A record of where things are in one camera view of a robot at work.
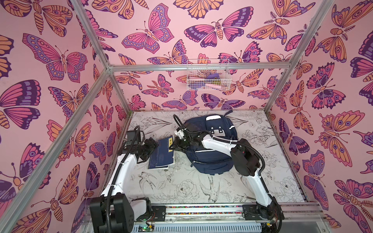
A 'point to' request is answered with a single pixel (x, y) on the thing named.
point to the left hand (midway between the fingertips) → (156, 144)
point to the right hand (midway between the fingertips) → (169, 146)
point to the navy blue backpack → (208, 160)
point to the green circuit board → (144, 228)
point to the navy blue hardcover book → (161, 158)
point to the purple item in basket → (213, 76)
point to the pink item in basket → (217, 86)
